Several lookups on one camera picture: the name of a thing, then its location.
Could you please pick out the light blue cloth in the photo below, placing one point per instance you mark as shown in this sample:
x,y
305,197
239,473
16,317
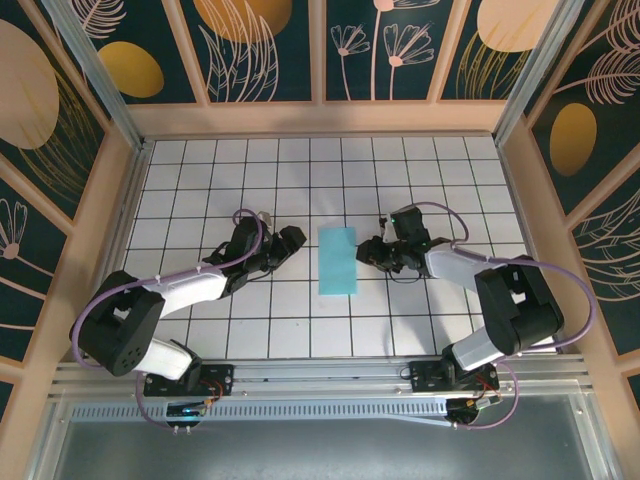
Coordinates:
x,y
337,260

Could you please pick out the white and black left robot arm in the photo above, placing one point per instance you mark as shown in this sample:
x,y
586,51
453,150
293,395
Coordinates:
x,y
120,330

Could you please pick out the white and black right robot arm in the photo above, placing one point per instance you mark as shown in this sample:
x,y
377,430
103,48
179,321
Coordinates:
x,y
520,305

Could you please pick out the grey metal sheet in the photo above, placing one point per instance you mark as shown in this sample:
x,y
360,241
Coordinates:
x,y
320,450

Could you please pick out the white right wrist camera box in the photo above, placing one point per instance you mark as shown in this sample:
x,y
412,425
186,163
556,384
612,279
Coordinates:
x,y
386,230

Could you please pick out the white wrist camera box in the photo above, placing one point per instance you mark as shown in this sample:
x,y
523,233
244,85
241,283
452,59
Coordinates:
x,y
266,218
386,230

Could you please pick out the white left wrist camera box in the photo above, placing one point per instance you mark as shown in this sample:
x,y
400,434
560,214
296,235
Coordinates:
x,y
266,218

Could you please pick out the aluminium mounting rail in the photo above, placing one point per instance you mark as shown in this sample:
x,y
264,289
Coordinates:
x,y
320,375

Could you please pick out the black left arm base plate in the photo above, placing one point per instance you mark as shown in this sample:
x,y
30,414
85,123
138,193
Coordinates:
x,y
220,377

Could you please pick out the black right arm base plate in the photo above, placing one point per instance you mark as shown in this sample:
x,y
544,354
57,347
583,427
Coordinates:
x,y
425,377

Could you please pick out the aluminium frame post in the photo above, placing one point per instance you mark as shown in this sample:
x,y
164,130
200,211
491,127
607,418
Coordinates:
x,y
534,75
104,85

